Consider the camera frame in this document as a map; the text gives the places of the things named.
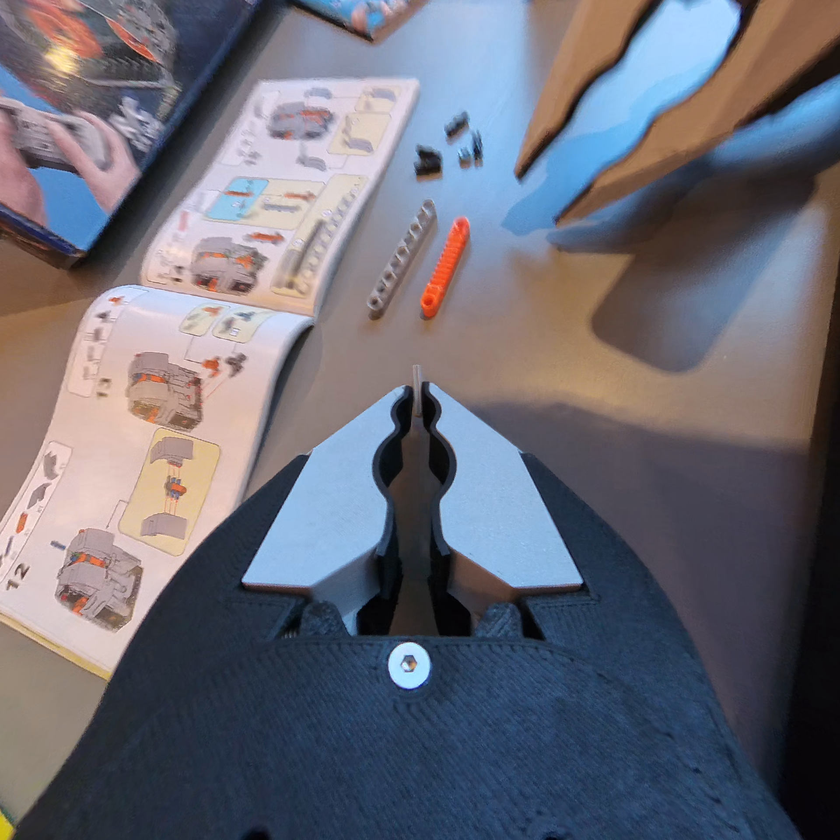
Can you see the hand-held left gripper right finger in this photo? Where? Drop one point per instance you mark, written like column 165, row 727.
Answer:
column 505, row 525

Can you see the blue toy robot box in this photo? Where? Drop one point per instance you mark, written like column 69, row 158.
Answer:
column 79, row 98

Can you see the orange toothed beam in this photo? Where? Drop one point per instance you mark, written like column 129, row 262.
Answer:
column 446, row 266

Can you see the short black pin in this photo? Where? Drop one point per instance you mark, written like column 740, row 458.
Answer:
column 421, row 156
column 430, row 168

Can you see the thin grey axle rod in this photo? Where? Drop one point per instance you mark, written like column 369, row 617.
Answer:
column 417, row 387

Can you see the small black connector piece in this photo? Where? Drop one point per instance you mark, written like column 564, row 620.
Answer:
column 456, row 123
column 471, row 148

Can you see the grey holed beam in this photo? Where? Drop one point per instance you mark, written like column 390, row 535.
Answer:
column 401, row 262

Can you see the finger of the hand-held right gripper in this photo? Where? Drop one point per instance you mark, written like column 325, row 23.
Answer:
column 754, row 79
column 590, row 52

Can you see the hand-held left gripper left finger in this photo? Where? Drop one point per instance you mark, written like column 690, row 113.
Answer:
column 315, row 525

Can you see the blue cover booklet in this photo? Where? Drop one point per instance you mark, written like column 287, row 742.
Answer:
column 354, row 13

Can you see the open instruction booklet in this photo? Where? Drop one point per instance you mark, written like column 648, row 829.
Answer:
column 118, row 420

